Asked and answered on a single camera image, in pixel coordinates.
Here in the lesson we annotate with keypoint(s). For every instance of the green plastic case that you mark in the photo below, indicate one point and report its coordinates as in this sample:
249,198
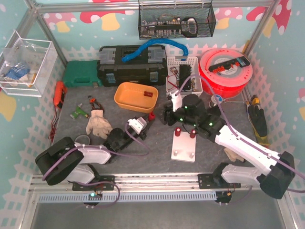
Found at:
81,73

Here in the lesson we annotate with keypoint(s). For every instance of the grey tape roll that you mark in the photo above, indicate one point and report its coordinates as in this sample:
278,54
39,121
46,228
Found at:
83,140

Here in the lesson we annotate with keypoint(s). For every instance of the yellow handled screwdriver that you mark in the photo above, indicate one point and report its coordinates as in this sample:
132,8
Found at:
253,101

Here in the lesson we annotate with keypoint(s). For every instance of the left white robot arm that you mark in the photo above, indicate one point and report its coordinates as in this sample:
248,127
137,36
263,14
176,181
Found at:
72,161

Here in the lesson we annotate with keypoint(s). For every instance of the aluminium rail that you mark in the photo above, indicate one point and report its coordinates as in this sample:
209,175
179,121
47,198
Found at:
165,181

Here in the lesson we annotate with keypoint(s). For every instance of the white peg base plate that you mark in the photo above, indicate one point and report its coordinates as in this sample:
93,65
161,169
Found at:
183,148

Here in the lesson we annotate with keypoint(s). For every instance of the white work glove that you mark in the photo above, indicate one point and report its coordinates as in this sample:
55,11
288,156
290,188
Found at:
98,125

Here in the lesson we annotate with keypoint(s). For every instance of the black toolbox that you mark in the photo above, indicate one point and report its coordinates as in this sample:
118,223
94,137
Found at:
149,68

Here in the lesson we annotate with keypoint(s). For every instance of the black yellow work glove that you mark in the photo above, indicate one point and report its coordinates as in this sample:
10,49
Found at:
258,122

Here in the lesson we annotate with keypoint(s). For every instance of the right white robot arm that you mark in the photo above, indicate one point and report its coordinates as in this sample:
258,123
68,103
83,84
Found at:
271,171

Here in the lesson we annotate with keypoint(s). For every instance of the red filament spool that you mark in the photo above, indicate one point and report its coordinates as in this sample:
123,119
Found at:
228,83

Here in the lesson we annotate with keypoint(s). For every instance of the orange plastic tray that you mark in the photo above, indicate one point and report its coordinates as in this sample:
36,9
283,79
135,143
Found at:
130,96

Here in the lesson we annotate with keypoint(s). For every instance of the black module in basket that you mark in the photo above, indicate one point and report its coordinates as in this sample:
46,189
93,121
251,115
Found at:
184,73

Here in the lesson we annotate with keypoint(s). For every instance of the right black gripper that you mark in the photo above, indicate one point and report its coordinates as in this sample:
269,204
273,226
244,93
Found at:
168,115

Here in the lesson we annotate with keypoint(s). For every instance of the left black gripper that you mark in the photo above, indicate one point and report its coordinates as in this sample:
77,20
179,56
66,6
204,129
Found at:
143,131

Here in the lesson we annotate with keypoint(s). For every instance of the white perforated basket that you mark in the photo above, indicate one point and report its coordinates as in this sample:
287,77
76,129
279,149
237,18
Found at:
174,80

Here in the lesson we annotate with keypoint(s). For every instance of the blue white glove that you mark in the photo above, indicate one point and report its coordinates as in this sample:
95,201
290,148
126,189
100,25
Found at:
18,72

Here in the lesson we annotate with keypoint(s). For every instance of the red handled pliers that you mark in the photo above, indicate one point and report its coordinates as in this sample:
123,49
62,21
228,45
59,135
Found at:
96,107

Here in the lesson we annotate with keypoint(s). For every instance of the black wire mesh basket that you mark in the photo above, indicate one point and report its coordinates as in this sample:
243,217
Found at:
174,19

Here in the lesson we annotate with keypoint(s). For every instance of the solder wire spool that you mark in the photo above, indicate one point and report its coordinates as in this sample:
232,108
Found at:
215,100

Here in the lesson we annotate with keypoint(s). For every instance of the clear acrylic wall box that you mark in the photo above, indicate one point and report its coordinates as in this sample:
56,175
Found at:
39,55

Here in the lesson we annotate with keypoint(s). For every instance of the orange multimeter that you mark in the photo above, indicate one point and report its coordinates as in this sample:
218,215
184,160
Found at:
59,96

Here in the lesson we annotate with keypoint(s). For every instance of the small red spring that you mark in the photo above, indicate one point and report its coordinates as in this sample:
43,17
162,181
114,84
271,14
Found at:
151,116
148,94

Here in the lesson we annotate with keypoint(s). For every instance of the black terminal strip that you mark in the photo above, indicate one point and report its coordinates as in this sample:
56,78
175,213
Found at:
227,65

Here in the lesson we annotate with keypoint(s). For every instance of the grey slotted cable duct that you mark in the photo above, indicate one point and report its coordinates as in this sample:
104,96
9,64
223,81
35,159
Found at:
128,197

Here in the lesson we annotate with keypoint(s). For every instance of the green small tool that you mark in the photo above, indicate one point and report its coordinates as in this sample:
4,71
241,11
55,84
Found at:
78,111

